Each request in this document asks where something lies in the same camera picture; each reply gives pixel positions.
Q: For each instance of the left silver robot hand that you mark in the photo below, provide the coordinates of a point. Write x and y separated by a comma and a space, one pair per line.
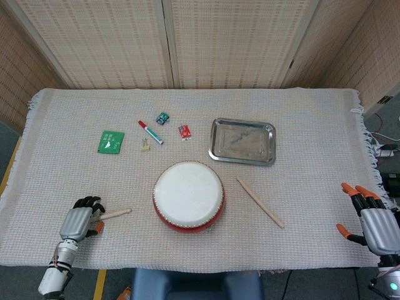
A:
75, 222

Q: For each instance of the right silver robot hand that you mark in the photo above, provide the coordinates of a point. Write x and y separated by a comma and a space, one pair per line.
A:
381, 228

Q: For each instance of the wooden drumstick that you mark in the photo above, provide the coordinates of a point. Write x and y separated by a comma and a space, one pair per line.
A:
117, 213
261, 202

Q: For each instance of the red drum with white skin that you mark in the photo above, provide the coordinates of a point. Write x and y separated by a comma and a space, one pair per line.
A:
187, 193

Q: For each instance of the stainless steel tray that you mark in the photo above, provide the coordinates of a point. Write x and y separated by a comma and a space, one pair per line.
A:
242, 142

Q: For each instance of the black box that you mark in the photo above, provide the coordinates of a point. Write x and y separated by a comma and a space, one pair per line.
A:
392, 184

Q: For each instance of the beige waffle-weave tablecloth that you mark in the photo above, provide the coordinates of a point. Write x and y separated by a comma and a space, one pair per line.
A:
78, 175

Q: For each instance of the white power strip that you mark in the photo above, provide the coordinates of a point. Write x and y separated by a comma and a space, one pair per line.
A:
386, 152

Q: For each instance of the green foil packet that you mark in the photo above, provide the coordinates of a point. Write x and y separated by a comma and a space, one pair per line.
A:
110, 142

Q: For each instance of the small orange object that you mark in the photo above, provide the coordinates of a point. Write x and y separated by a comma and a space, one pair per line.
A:
126, 293

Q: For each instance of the marker pen with red cap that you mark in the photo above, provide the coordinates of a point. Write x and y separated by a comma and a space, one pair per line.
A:
151, 132

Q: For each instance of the small green circuit module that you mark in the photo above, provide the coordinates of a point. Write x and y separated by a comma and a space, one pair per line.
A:
162, 118

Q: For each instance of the small red circuit board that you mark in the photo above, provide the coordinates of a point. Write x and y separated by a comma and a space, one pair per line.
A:
183, 131

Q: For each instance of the woven folding screen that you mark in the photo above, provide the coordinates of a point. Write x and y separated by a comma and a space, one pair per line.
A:
109, 40

